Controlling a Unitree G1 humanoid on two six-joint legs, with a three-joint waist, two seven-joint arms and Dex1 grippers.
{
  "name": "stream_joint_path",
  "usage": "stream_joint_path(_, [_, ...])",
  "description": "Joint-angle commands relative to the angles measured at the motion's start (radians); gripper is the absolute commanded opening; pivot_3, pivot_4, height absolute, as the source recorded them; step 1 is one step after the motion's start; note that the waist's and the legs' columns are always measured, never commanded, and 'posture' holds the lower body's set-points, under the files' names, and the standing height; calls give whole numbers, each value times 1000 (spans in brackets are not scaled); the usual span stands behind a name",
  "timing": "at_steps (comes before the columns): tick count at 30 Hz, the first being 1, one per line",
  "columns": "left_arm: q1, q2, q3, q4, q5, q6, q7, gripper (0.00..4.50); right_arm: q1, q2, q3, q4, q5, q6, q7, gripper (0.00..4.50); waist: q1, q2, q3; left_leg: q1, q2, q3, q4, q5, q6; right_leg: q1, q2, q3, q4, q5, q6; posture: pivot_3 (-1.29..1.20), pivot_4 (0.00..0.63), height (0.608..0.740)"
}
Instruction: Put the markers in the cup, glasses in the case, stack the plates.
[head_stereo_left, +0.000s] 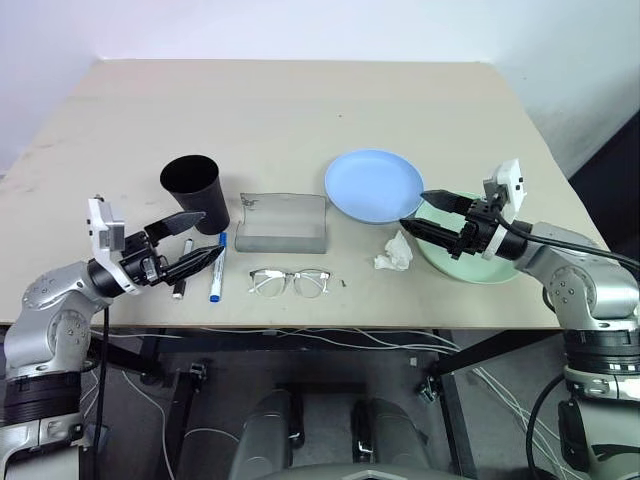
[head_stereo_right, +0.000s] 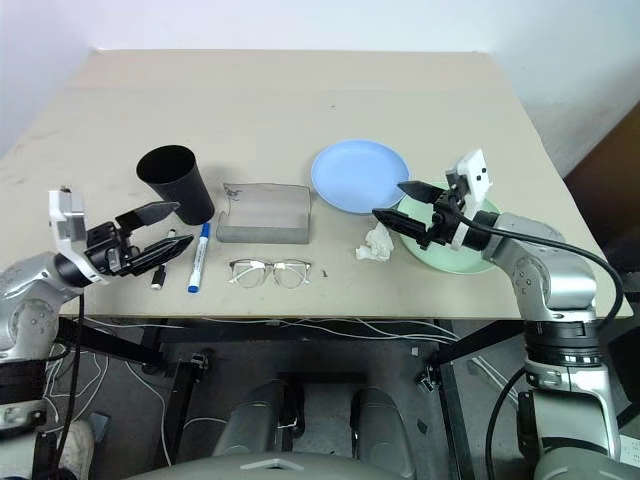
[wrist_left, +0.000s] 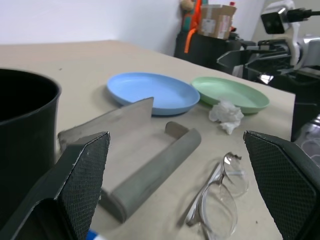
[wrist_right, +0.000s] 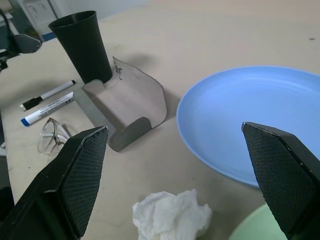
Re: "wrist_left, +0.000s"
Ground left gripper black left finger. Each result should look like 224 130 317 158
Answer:
0 131 111 240

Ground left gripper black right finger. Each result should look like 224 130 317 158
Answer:
242 129 320 240

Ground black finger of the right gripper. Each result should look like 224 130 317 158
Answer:
216 48 262 67
244 55 284 76

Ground green plastic plate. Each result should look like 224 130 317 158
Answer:
191 76 271 115

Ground white tissue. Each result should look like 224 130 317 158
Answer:
208 98 245 136

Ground clear-framed glasses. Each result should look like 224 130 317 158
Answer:
184 151 250 237

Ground grey rectangular pad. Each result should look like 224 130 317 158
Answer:
57 96 202 224

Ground large black bag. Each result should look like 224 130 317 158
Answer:
173 31 243 74

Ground brown cardboard box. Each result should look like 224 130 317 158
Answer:
197 4 238 40

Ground blue whiteboard marker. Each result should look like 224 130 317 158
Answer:
86 228 109 240

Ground brown plush toy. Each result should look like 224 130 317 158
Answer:
179 0 195 33

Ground black plastic cup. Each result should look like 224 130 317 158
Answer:
0 68 62 222

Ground blue plastic plate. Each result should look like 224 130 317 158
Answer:
106 72 201 116

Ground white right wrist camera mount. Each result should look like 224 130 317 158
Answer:
260 0 305 72

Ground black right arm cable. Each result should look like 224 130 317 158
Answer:
287 7 320 21

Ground orange strap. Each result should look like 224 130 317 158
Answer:
184 0 202 54

